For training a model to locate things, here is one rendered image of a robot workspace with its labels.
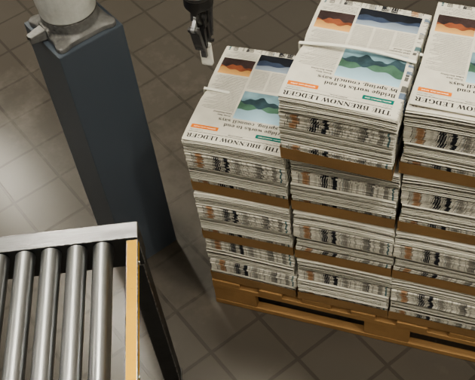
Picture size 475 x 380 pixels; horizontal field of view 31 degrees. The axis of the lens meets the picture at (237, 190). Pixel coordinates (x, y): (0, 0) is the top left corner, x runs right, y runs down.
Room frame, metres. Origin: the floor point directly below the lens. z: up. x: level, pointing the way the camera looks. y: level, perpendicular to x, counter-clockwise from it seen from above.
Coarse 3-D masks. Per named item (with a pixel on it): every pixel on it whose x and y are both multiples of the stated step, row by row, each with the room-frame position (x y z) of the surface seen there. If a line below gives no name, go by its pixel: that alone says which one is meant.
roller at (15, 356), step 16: (16, 256) 1.26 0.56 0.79; (32, 256) 1.26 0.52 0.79; (16, 272) 1.21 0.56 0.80; (32, 272) 1.21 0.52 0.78; (16, 288) 1.16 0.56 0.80; (32, 288) 1.17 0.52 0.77; (16, 304) 1.12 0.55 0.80; (16, 320) 1.07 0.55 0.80; (16, 336) 1.03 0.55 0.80; (16, 352) 0.99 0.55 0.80; (16, 368) 0.95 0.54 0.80
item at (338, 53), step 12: (300, 48) 1.57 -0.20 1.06; (312, 48) 1.56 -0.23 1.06; (324, 48) 1.56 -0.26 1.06; (336, 48) 1.55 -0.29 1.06; (372, 48) 1.53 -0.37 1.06; (384, 48) 1.52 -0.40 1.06; (360, 60) 1.49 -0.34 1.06; (372, 60) 1.49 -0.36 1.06; (384, 60) 1.48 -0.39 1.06; (396, 60) 1.48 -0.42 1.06
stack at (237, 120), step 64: (256, 64) 1.78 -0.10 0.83; (192, 128) 1.57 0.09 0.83; (256, 128) 1.54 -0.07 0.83; (256, 192) 1.47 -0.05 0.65; (320, 192) 1.39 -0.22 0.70; (384, 192) 1.33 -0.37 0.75; (448, 192) 1.27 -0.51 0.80; (256, 256) 1.49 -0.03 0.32; (384, 256) 1.33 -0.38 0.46; (448, 256) 1.25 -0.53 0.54; (320, 320) 1.40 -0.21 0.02; (384, 320) 1.32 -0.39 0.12; (448, 320) 1.24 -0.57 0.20
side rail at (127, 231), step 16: (112, 224) 1.31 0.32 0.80; (128, 224) 1.31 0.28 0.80; (0, 240) 1.31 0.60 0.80; (16, 240) 1.31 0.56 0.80; (32, 240) 1.30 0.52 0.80; (48, 240) 1.29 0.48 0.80; (64, 240) 1.29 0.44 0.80; (80, 240) 1.28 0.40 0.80; (96, 240) 1.27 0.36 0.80; (112, 240) 1.27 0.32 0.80; (64, 256) 1.27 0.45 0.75; (144, 256) 1.27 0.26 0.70; (64, 272) 1.27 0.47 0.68
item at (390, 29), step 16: (336, 0) 1.73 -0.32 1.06; (320, 16) 1.67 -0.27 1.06; (336, 16) 1.66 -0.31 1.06; (352, 16) 1.65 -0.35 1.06; (368, 16) 1.65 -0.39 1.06; (384, 16) 1.64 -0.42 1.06; (400, 16) 1.63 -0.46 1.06; (416, 16) 1.62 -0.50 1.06; (320, 32) 1.61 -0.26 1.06; (336, 32) 1.60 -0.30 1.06; (352, 32) 1.60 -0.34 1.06; (368, 32) 1.59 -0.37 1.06; (384, 32) 1.58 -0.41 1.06; (400, 32) 1.57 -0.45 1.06; (416, 32) 1.56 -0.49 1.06; (400, 48) 1.52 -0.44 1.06; (416, 48) 1.51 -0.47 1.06
